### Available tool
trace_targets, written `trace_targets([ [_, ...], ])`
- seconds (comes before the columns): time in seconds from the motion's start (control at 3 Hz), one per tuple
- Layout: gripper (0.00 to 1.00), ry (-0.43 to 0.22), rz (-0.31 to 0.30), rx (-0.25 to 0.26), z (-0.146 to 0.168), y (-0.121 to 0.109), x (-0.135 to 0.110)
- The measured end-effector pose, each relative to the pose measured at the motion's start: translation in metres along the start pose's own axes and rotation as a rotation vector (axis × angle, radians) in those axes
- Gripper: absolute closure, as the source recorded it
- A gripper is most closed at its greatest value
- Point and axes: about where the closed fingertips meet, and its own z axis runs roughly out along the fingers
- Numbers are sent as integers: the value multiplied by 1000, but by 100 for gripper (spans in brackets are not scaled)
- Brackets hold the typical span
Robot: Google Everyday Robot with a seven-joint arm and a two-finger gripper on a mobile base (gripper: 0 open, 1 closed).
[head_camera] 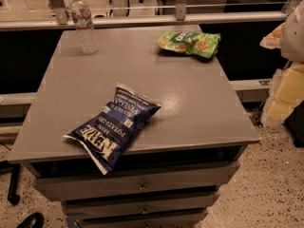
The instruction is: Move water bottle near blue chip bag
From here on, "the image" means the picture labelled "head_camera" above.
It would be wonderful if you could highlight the green chip bag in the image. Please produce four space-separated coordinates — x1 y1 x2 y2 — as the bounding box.
157 31 221 59

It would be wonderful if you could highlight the blue kettle chip bag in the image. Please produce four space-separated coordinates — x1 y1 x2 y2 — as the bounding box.
65 84 161 175

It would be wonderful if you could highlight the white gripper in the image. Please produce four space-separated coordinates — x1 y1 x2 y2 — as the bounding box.
259 0 304 126

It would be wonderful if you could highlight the black chair leg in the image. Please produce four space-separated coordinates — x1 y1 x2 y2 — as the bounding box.
0 161 20 205

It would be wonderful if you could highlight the bottom grey drawer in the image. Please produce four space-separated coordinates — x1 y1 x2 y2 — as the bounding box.
81 209 206 228

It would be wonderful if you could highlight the clear plastic water bottle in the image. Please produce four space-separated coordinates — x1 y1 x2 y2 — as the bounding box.
70 0 98 54

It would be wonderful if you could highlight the top grey drawer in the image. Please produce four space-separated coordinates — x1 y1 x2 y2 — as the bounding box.
34 161 239 201

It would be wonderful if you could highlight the grey metal railing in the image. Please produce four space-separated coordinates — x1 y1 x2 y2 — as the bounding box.
0 0 301 31

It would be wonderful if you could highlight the grey drawer cabinet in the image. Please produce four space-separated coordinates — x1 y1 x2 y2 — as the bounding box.
9 27 258 228

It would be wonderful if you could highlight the grey drawer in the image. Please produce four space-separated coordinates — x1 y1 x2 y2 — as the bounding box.
34 161 239 201
65 192 219 219
81 209 206 228

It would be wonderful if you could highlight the middle grey drawer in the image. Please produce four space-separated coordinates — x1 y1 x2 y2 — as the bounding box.
65 192 219 219

